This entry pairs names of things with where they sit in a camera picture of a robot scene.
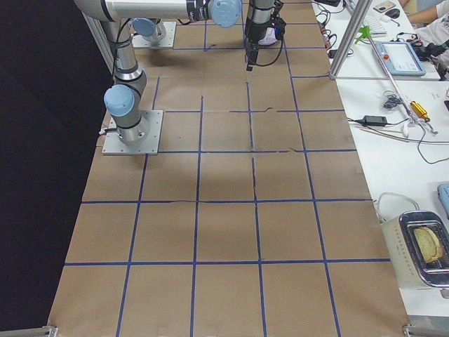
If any lilac plate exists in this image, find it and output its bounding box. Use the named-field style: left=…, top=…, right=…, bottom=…
left=258, top=27, right=279, bottom=46

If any black computer mouse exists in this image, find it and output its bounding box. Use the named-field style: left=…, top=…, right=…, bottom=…
left=384, top=8, right=401, bottom=19

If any black power adapter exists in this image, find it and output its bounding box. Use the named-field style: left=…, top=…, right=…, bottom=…
left=362, top=115, right=388, bottom=127

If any blue teach pendant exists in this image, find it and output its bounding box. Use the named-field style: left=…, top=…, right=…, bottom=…
left=375, top=41, right=426, bottom=77

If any brown paper table cover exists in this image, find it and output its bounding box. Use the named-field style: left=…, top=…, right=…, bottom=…
left=48, top=1, right=407, bottom=336

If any yellow tool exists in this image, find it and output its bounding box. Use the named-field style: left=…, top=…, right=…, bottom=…
left=410, top=101, right=430, bottom=122

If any toast slice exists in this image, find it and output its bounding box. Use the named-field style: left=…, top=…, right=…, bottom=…
left=413, top=227, right=443, bottom=263

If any aluminium frame post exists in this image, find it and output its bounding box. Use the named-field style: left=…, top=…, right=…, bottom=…
left=329, top=0, right=372, bottom=79

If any green-handled reacher stick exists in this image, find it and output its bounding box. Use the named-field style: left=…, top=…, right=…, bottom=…
left=356, top=26, right=438, bottom=135

